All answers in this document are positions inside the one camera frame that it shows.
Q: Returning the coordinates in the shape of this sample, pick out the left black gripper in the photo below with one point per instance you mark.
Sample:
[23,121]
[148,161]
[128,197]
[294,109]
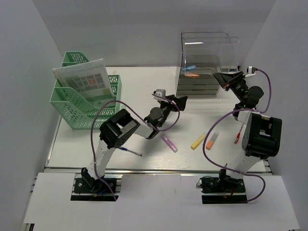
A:
[180,102]

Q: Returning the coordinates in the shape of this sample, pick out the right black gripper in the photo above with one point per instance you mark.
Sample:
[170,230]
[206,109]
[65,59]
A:
[229,80]

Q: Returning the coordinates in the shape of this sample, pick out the blue highlighter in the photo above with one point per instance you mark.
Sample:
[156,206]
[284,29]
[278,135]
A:
[192,67]

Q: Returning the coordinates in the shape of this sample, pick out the purple highlighter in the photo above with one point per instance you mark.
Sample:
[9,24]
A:
[169,143]

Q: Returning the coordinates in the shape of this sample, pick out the blue ballpoint pen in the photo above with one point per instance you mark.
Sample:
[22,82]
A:
[132,152]

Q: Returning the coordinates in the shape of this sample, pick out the red pen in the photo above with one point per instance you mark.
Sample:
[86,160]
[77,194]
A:
[238,135]

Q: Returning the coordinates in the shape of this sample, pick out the document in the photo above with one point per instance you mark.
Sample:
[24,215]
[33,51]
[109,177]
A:
[89,79]

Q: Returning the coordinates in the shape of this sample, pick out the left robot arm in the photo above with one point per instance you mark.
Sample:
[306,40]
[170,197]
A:
[115,131]

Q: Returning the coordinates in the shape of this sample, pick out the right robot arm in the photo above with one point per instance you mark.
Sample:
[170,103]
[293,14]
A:
[262,134]

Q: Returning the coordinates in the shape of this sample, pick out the clear acrylic drawer unit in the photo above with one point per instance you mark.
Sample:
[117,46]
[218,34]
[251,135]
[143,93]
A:
[211,52]

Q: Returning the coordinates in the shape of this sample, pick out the yellow highlighter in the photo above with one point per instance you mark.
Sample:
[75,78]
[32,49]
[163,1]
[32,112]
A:
[198,141]

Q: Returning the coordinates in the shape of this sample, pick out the orange highlighter white cap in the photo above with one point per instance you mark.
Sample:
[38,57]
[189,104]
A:
[212,140]

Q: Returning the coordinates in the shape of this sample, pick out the green file organizer rack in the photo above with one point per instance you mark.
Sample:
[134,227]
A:
[74,108]

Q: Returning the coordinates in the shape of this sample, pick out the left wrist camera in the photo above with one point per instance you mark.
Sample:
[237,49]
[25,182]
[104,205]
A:
[159,94]

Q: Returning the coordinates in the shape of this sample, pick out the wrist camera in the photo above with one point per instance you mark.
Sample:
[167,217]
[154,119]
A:
[159,94]
[251,71]

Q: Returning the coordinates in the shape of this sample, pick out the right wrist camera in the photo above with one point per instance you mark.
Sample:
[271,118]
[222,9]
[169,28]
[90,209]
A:
[251,71]

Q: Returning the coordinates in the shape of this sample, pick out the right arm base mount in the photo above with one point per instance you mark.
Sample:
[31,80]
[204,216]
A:
[214,191]

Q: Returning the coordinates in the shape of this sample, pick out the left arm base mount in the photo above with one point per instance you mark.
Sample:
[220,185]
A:
[82,192]

